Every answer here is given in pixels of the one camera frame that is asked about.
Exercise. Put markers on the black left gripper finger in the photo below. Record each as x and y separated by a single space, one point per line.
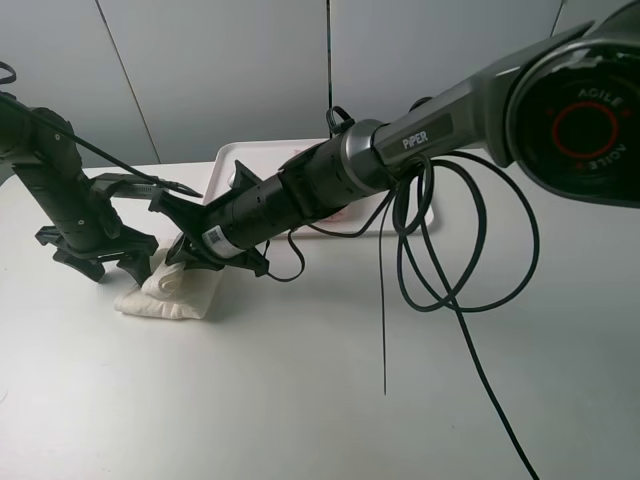
94 271
137 265

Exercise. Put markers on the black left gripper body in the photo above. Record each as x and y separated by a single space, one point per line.
83 222

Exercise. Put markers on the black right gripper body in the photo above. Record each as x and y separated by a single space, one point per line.
230 227

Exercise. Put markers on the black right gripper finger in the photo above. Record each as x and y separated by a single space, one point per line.
196 261
177 252

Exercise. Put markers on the cream white towel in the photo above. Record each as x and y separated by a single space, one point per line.
171 292

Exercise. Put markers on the pink towel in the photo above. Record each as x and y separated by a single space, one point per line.
337 215

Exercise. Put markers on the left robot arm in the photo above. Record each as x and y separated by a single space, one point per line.
35 137

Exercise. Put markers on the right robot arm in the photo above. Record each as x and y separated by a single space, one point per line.
565 109

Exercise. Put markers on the white plastic tray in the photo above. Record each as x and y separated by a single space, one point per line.
264 158

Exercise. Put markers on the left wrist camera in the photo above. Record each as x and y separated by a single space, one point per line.
132 186

